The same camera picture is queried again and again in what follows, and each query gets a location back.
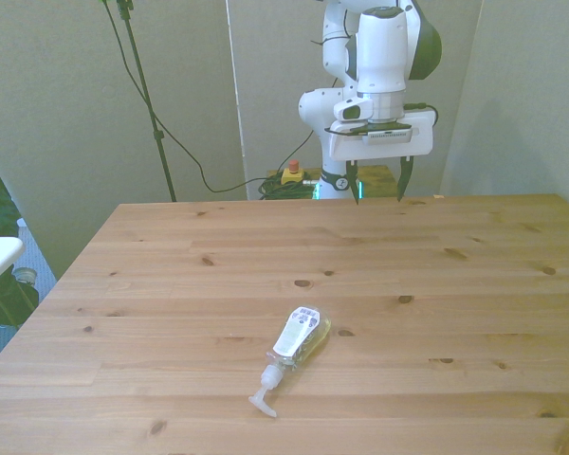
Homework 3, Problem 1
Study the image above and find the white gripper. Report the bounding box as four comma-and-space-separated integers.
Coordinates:
327, 109, 434, 207

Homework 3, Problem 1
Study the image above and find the clear sanitizer pump bottle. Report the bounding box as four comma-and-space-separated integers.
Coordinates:
248, 305, 334, 419

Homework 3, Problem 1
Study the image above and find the yellow emergency stop box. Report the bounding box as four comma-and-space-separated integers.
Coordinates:
280, 159, 306, 187

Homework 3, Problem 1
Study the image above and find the small grey round jar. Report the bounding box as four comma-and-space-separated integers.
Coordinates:
12, 266, 39, 286

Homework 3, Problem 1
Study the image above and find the coiled green cable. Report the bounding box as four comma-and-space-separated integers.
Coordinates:
257, 175, 321, 201

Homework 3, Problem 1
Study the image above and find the white vertical wall trim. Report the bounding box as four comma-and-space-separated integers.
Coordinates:
224, 0, 249, 201

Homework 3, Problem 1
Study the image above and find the black camera cable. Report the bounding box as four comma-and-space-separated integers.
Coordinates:
99, 0, 317, 194

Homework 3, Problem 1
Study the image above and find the black camera stand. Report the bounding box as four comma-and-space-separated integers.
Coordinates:
115, 0, 179, 203

